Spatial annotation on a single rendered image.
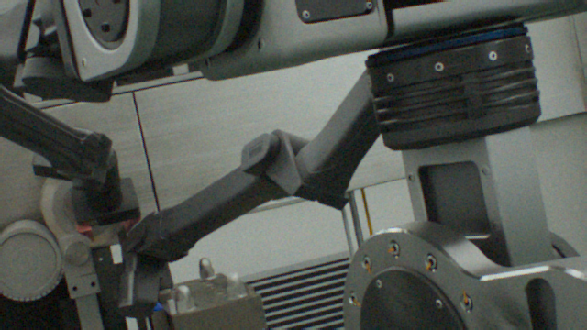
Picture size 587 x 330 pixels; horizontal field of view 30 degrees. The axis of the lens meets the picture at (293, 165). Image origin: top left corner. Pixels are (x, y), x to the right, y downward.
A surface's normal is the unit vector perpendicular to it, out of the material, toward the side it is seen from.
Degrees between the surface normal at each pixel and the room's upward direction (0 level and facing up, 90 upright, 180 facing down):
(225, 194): 66
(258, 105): 90
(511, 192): 90
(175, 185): 90
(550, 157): 90
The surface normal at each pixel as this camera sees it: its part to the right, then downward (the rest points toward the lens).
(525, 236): 0.52, -0.07
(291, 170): -0.83, -0.27
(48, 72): -0.22, -0.21
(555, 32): 0.24, 0.00
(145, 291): 0.56, -0.34
